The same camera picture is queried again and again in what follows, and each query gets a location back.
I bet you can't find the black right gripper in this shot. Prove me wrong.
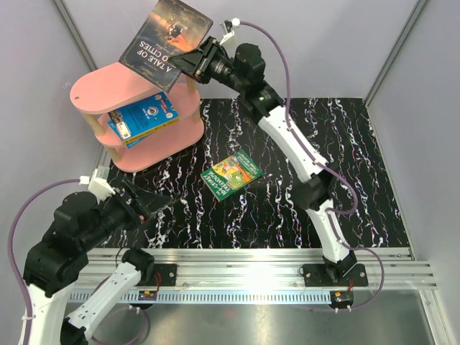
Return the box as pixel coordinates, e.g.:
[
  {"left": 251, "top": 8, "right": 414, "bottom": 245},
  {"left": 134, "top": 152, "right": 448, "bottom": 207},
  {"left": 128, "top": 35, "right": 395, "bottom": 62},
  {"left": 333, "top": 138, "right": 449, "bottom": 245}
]
[{"left": 167, "top": 37, "right": 245, "bottom": 95}]

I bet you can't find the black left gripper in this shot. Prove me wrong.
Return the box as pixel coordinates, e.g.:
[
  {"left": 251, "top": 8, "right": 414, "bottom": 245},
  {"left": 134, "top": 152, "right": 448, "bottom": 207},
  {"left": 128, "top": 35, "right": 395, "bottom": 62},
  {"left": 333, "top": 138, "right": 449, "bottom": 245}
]
[{"left": 80, "top": 177, "right": 173, "bottom": 250}]

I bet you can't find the dark Tale of Two Cities book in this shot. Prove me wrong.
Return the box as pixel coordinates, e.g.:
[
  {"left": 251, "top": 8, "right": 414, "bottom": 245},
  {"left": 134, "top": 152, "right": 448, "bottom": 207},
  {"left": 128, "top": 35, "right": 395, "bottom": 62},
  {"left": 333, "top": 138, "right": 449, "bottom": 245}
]
[{"left": 119, "top": 0, "right": 213, "bottom": 93}]

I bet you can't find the blue 26-storey treehouse book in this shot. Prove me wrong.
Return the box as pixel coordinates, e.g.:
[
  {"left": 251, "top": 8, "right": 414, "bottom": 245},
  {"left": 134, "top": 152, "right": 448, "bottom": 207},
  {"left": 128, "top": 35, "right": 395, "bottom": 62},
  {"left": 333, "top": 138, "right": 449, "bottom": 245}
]
[{"left": 107, "top": 120, "right": 155, "bottom": 149}]

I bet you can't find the blue back-cover book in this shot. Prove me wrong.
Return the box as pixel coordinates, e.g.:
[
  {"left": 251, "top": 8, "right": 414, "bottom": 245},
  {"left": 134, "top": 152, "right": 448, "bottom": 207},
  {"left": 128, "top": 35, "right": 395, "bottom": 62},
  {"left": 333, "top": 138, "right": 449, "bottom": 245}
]
[{"left": 109, "top": 92, "right": 179, "bottom": 133}]

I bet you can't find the green bottom book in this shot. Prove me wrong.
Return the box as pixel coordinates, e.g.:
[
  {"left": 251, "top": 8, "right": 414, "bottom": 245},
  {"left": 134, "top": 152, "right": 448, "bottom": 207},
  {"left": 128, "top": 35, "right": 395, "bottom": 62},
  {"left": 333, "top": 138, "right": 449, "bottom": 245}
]
[{"left": 201, "top": 149, "right": 263, "bottom": 201}]

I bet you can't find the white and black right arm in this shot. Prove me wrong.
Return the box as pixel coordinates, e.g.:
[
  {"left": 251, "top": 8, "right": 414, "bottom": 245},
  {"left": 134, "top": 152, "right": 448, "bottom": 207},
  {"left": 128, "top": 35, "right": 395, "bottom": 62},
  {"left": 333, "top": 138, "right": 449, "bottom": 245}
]
[{"left": 169, "top": 37, "right": 357, "bottom": 285}]

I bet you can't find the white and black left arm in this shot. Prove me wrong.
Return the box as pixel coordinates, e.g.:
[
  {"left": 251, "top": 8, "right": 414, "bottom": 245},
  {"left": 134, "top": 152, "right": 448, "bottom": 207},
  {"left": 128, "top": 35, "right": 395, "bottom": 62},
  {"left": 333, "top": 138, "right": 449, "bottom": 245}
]
[{"left": 19, "top": 178, "right": 172, "bottom": 344}]

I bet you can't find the pink three-tier shelf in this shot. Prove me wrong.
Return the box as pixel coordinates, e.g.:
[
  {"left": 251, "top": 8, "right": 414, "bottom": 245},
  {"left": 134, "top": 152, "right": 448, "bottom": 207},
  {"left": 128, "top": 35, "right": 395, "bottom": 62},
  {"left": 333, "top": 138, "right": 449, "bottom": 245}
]
[{"left": 70, "top": 63, "right": 205, "bottom": 173}]

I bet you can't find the left small circuit board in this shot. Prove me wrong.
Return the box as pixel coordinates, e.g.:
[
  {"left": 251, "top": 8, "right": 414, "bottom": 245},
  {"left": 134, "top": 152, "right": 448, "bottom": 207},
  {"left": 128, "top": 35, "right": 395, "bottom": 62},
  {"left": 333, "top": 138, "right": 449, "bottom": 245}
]
[{"left": 139, "top": 290, "right": 157, "bottom": 300}]

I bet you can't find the small circuit board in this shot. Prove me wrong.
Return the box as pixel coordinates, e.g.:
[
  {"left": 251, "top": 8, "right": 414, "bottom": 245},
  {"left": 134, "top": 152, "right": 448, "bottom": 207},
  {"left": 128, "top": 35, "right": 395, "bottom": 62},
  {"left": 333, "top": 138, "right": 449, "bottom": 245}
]
[
  {"left": 139, "top": 290, "right": 157, "bottom": 300},
  {"left": 331, "top": 291, "right": 354, "bottom": 303}
]

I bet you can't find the right small circuit board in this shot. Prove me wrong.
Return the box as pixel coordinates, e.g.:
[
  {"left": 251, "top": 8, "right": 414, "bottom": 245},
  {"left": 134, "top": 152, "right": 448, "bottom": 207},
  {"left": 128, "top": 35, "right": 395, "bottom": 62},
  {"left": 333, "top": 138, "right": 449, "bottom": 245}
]
[{"left": 331, "top": 291, "right": 354, "bottom": 303}]

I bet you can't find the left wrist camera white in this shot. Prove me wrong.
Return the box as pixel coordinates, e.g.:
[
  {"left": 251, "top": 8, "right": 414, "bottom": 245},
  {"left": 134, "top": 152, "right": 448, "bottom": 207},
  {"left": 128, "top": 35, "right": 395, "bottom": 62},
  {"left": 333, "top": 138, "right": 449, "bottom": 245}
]
[{"left": 79, "top": 165, "right": 115, "bottom": 203}]

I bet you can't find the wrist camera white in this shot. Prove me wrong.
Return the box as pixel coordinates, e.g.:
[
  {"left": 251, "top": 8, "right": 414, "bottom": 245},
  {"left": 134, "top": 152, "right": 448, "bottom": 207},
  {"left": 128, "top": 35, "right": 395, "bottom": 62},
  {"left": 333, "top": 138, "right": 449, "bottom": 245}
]
[
  {"left": 220, "top": 18, "right": 241, "bottom": 46},
  {"left": 79, "top": 165, "right": 115, "bottom": 203}
]

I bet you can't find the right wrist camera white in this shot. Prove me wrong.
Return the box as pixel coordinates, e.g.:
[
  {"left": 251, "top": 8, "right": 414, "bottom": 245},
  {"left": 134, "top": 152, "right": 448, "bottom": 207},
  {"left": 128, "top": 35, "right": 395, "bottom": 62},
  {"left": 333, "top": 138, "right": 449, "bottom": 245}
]
[{"left": 220, "top": 18, "right": 241, "bottom": 46}]

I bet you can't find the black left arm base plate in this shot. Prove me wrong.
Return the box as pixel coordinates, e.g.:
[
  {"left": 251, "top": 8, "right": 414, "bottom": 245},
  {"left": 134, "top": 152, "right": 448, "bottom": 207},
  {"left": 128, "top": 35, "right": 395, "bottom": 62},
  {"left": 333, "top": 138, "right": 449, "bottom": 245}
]
[{"left": 149, "top": 263, "right": 178, "bottom": 287}]

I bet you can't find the aluminium mounting rail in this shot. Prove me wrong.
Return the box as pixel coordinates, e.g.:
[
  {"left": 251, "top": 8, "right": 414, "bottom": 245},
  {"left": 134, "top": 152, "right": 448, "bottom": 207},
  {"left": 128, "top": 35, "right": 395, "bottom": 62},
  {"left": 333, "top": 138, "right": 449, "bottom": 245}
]
[{"left": 70, "top": 246, "right": 439, "bottom": 306}]

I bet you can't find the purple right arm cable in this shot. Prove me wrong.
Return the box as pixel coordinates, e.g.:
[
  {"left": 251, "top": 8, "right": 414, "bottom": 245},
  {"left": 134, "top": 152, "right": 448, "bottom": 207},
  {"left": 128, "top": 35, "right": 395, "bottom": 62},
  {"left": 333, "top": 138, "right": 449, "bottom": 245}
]
[{"left": 240, "top": 20, "right": 387, "bottom": 312}]

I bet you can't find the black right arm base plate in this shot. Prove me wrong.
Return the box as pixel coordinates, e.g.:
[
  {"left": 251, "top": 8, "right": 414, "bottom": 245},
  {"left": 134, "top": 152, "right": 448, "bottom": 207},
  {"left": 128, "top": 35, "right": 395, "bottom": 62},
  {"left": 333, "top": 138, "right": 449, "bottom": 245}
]
[{"left": 299, "top": 264, "right": 369, "bottom": 288}]

